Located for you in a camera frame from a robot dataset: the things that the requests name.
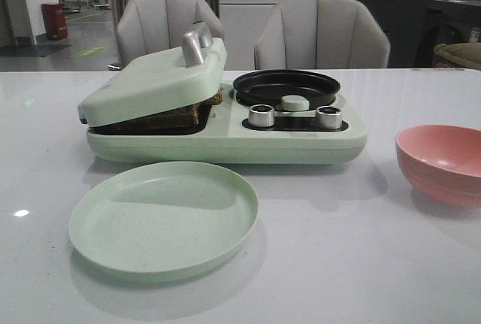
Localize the green breakfast maker lid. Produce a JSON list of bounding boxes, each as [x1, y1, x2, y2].
[[77, 22, 227, 128]]

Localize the pink bowl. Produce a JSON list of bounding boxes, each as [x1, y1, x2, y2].
[[395, 125, 480, 207]]

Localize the green breakfast maker base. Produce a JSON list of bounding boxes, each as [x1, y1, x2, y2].
[[86, 80, 368, 164]]

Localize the left silver control knob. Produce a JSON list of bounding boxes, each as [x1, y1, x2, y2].
[[248, 104, 275, 128]]

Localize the silver control knob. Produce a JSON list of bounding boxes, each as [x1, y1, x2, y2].
[[248, 104, 275, 128], [315, 106, 343, 130]]

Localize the black round frying pan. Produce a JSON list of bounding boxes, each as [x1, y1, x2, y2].
[[233, 69, 340, 110]]

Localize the right silver control knob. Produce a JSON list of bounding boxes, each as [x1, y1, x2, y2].
[[315, 106, 343, 130]]

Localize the light green plate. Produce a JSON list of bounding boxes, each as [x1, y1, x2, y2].
[[68, 162, 259, 283]]

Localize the right grey chair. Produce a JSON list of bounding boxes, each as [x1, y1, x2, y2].
[[254, 0, 391, 69]]

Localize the grey chair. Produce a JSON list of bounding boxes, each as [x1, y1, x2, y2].
[[254, 0, 391, 69], [116, 0, 224, 67]]

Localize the left grey chair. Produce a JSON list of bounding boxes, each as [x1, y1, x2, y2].
[[116, 0, 224, 67]]

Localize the white cabinet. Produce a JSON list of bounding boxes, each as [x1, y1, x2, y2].
[[219, 0, 283, 71]]

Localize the red trash bin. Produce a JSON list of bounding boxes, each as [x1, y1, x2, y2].
[[41, 3, 68, 41]]

